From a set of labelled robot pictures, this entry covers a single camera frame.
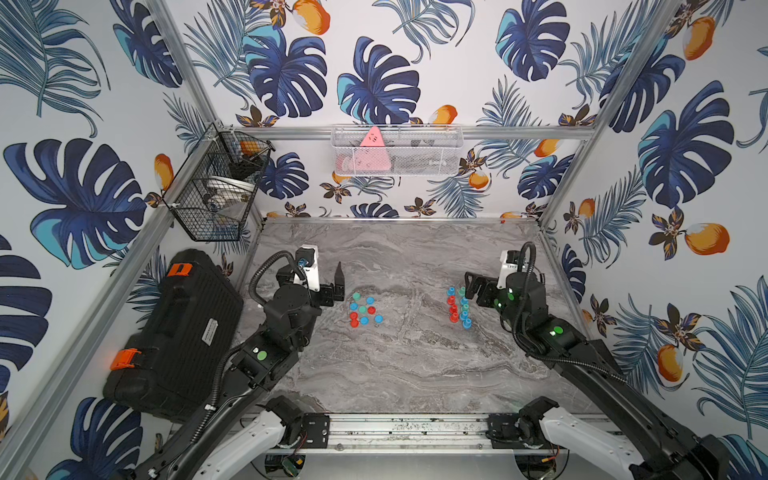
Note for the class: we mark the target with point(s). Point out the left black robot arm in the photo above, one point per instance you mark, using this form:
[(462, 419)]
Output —
[(240, 420)]

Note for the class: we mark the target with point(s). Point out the clear mesh wall tray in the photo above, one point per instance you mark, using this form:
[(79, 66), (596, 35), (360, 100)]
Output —
[(428, 151)]

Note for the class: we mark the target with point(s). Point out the pink triangle card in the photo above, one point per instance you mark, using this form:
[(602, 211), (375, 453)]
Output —
[(371, 155)]

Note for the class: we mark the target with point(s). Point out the black wire basket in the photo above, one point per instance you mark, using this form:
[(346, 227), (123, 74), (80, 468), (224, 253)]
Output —
[(212, 195)]

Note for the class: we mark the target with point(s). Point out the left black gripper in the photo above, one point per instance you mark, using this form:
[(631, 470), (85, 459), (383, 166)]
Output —
[(327, 294)]

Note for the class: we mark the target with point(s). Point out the black plastic tool case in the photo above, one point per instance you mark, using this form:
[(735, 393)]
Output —
[(167, 369)]

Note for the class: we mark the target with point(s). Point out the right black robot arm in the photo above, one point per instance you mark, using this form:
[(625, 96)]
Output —
[(649, 445)]

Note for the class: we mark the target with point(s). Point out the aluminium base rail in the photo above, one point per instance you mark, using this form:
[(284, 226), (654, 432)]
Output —
[(454, 434)]

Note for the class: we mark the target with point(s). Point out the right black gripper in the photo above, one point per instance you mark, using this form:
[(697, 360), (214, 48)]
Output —
[(489, 287)]

